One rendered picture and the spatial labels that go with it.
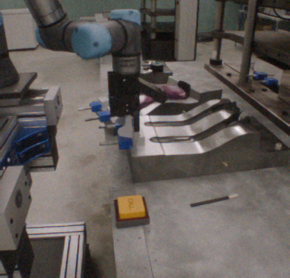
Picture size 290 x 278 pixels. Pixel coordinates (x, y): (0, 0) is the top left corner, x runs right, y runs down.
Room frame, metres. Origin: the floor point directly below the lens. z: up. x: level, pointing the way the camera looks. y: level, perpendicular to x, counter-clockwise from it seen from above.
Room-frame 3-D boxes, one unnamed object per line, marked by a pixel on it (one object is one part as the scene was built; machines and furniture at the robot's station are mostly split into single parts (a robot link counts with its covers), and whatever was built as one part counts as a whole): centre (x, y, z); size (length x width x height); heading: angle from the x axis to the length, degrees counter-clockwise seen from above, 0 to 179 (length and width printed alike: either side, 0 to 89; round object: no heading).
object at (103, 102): (1.07, 0.22, 0.86); 0.13 x 0.05 x 0.05; 116
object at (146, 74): (1.60, -0.04, 0.84); 0.20 x 0.15 x 0.07; 99
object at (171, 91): (1.15, -0.05, 0.90); 0.26 x 0.18 x 0.08; 116
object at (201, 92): (1.15, -0.05, 0.86); 0.50 x 0.26 x 0.11; 116
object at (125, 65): (0.72, 0.05, 1.12); 0.08 x 0.08 x 0.05
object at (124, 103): (0.73, 0.06, 1.04); 0.09 x 0.08 x 0.12; 99
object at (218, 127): (0.82, -0.17, 0.92); 0.35 x 0.16 x 0.09; 99
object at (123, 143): (0.72, 0.07, 0.89); 0.13 x 0.05 x 0.05; 99
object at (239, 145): (0.81, -0.19, 0.87); 0.50 x 0.26 x 0.14; 99
